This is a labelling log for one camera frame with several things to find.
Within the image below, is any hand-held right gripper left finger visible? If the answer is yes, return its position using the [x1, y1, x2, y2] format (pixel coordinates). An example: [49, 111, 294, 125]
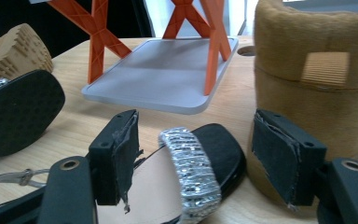
[88, 108, 144, 214]

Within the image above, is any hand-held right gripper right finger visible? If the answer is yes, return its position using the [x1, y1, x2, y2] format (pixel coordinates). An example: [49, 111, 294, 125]
[251, 107, 328, 210]

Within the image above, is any black sandal silver strap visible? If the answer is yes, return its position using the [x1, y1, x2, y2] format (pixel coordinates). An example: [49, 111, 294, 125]
[0, 69, 66, 161]
[92, 123, 247, 224]

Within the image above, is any tan suede boot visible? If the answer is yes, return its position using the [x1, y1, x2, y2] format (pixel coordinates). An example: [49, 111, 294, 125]
[246, 0, 358, 206]
[0, 22, 54, 87]

